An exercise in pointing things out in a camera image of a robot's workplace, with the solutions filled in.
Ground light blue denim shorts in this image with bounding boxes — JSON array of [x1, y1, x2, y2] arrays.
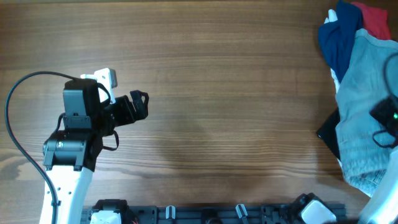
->
[[335, 29, 397, 196]]

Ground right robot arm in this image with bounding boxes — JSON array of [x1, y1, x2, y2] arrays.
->
[[358, 53, 397, 223]]

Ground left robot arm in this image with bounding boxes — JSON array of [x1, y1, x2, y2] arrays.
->
[[40, 78, 149, 223]]

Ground black garment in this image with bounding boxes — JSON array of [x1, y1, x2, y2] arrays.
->
[[317, 108, 340, 160]]

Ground navy blue garment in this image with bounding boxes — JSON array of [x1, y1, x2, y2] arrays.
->
[[318, 1, 363, 83]]

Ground white garment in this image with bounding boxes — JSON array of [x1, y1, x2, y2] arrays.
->
[[324, 9, 340, 93]]

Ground red garment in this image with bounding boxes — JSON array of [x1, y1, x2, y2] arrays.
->
[[352, 2, 392, 40]]

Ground left black camera cable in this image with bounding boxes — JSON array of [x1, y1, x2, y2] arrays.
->
[[4, 71, 78, 224]]

